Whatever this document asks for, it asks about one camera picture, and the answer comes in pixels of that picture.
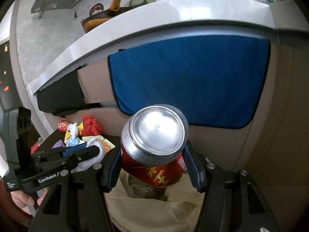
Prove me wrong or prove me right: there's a yellow chips bag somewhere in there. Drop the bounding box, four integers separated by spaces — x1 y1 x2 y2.
77 122 83 132

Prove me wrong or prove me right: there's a red plastic bag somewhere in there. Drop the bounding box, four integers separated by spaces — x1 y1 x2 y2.
81 115 104 136

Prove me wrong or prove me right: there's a purple pink heart sponge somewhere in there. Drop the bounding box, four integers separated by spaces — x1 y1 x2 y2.
52 140 65 149

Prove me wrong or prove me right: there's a red soda can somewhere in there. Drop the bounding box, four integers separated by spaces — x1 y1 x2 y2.
121 104 188 188

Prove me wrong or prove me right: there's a light blue wrapper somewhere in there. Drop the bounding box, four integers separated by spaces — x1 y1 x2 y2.
65 137 80 147

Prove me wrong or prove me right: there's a person left hand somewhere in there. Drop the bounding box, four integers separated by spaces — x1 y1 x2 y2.
10 187 50 215

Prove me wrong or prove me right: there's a white paper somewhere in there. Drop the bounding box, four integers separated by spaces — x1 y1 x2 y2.
65 123 79 140

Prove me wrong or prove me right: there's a black refrigerator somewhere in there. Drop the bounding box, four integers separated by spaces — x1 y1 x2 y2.
0 41 22 112

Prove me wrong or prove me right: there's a black wok with handle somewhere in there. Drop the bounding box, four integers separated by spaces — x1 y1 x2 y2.
82 0 132 33

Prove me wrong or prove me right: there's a noodle snack wrapper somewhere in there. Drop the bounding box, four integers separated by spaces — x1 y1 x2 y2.
82 135 115 154

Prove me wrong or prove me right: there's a red paper cup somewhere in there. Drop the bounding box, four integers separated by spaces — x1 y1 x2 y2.
58 120 69 132

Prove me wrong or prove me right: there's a white tissue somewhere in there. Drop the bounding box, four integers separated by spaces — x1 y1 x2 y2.
72 138 107 173

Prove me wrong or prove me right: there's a black hanging cloth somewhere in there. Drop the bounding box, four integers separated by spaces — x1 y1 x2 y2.
37 66 102 117

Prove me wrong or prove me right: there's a blue hanging towel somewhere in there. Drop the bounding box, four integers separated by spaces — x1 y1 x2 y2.
107 35 271 129

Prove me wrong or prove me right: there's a red sleeve left forearm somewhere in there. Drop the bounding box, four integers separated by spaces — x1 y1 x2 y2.
1 180 33 231

